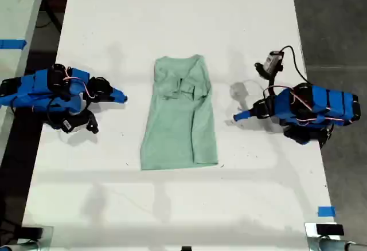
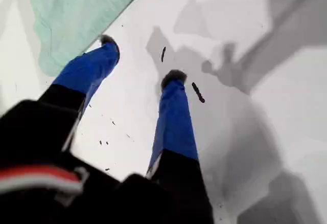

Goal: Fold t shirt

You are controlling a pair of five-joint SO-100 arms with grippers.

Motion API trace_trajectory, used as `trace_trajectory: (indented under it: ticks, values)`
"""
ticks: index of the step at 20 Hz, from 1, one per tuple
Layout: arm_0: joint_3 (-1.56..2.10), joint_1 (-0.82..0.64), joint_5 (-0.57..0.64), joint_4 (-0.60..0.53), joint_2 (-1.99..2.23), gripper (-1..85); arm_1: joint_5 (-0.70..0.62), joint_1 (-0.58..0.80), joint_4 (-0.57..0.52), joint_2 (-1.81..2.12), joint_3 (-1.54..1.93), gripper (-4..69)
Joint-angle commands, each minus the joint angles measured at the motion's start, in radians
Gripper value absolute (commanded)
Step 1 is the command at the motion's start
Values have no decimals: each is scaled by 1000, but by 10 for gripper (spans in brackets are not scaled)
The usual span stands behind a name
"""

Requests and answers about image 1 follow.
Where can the long blue tape strip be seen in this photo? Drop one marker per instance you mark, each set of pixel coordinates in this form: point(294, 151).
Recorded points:
point(13, 44)

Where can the grey metal pipe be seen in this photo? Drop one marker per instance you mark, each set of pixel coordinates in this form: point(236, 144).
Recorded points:
point(341, 246)

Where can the shiny metal bracket plate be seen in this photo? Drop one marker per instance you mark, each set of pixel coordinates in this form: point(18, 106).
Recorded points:
point(310, 238)

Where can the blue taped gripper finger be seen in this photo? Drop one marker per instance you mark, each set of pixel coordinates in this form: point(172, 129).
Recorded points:
point(243, 113)
point(118, 93)
point(117, 99)
point(243, 118)

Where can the small black box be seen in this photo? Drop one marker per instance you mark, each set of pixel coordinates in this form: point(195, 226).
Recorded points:
point(329, 229)
point(31, 233)

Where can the white side table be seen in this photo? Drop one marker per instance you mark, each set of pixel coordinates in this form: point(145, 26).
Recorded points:
point(17, 7)

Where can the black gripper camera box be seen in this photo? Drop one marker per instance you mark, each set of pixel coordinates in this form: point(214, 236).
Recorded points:
point(271, 62)
point(68, 123)

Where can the short blue tape strip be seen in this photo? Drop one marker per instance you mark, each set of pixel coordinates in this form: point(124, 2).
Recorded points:
point(326, 211)

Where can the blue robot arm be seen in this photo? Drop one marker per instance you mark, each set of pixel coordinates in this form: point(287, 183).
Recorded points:
point(43, 87)
point(321, 105)

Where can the pale green T-shirt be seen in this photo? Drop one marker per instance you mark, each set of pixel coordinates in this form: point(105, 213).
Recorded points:
point(177, 125)

